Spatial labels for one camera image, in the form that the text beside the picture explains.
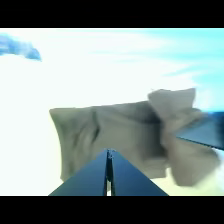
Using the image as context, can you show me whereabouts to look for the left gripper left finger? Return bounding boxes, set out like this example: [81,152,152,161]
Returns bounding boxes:
[48,149,109,197]

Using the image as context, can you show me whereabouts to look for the brown garment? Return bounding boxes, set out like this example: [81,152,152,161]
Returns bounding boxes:
[48,87,224,188]

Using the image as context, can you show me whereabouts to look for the blue garment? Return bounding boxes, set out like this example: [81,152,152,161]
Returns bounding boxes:
[0,32,43,62]

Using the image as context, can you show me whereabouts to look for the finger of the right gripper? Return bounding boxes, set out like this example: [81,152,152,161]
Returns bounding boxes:
[175,110,224,152]

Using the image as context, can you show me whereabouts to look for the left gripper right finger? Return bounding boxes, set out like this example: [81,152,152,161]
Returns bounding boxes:
[110,149,170,197]

